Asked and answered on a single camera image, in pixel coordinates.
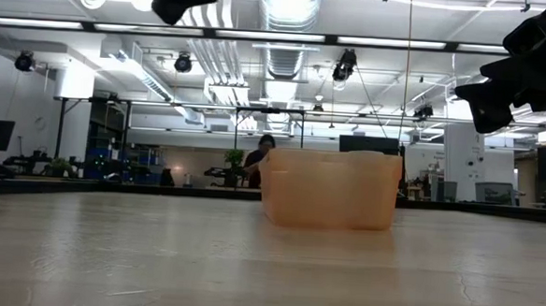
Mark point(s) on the dark shelf with blue bins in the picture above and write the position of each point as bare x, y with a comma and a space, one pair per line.
104, 153

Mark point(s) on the silver ceiling duct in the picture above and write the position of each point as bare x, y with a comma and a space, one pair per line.
290, 4

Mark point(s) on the white column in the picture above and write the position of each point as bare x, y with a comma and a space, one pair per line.
462, 153

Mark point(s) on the black ceiling camera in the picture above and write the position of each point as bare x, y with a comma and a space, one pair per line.
344, 67
25, 61
183, 64
423, 111

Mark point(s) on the person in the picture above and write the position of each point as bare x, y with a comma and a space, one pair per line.
257, 159

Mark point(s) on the orange translucent plastic basket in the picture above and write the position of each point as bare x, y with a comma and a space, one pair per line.
329, 193

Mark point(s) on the green potted plant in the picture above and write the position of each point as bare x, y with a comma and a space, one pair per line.
235, 158

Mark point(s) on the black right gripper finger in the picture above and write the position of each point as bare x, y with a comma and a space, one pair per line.
491, 106
511, 69

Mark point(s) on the black overhead frame bar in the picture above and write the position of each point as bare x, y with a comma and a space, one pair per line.
209, 33

